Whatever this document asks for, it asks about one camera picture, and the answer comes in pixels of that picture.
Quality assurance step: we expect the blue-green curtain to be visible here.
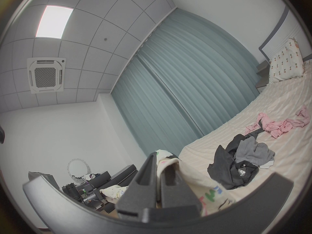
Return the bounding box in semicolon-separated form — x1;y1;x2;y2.
111;8;261;161

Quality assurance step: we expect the dark grey dressing table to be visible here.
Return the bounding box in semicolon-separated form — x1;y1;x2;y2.
83;171;111;188

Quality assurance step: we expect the pink garment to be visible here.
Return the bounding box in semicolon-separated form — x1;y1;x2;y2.
244;106;311;138

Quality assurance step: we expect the white printed pillow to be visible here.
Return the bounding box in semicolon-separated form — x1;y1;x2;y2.
268;38;307;84

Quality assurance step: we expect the grey garment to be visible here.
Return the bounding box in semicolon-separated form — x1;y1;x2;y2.
235;138;276;166

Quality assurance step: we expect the ceiling air conditioner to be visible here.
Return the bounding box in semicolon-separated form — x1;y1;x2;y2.
27;57;66;95

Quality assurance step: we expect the white printed pyjama top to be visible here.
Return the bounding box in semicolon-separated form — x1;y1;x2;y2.
99;150;236;216

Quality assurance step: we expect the bed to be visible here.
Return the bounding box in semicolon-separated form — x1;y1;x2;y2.
179;5;312;215

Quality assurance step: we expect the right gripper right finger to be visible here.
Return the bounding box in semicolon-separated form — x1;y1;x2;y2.
160;159;203;216

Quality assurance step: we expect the ceiling light panel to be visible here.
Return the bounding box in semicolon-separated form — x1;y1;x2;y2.
36;5;74;37

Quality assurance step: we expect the black garment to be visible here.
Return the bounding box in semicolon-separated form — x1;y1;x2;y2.
207;128;265;190

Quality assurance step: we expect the grey bedside table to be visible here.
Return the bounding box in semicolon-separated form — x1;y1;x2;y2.
256;60;270;88

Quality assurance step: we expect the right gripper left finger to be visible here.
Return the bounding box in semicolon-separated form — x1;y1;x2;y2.
116;152;158;219

